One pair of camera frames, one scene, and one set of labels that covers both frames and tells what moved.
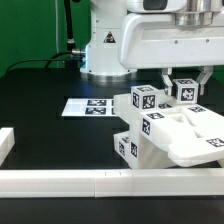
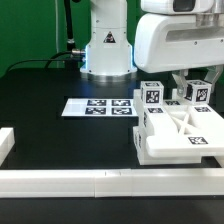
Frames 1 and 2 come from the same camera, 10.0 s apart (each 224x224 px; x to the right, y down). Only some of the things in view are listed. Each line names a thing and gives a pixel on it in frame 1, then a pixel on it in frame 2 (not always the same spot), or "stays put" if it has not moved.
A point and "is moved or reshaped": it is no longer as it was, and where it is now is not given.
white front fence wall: (181, 182) stays put
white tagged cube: (145, 97) is moved or reshaped
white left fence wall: (7, 141) stays put
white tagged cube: (186, 91) is moved or reshaped
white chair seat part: (152, 154) -> (144, 158)
